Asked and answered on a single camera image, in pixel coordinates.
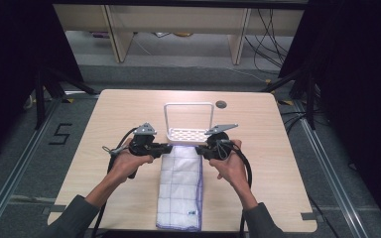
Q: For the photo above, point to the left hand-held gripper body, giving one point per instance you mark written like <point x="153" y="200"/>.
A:
<point x="142" y="145"/>

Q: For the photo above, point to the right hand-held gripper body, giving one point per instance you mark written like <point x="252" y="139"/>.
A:
<point x="219" y="142"/>

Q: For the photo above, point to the white plastic towel rack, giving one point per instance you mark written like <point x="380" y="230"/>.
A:
<point x="188" y="135"/>

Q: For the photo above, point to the white cloth with purple lines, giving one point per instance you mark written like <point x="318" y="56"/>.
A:
<point x="178" y="188"/>

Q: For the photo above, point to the person's left hand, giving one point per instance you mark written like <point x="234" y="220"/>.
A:
<point x="125" y="165"/>

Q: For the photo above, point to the person's right hand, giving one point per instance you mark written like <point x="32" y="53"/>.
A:
<point x="231" y="168"/>

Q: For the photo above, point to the round grey table grommet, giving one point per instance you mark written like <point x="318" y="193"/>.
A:
<point x="221" y="104"/>

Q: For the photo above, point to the yellow black floor tape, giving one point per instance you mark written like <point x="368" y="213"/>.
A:
<point x="67" y="100"/>
<point x="285" y="102"/>

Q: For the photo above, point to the black metal stand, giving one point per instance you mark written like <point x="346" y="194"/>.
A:
<point x="40" y="99"/>
<point x="310" y="99"/>

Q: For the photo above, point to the grey tape strip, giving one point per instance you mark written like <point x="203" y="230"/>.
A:
<point x="54" y="209"/>
<point x="308" y="216"/>

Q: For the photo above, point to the beige wooden bench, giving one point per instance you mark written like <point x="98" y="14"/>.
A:
<point x="178" y="18"/>

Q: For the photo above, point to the black curtain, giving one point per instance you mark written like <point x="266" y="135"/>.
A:
<point x="13" y="66"/>
<point x="360" y="82"/>

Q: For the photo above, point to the aluminium floor rail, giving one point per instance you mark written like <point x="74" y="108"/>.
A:
<point x="330" y="172"/>
<point x="16" y="168"/>

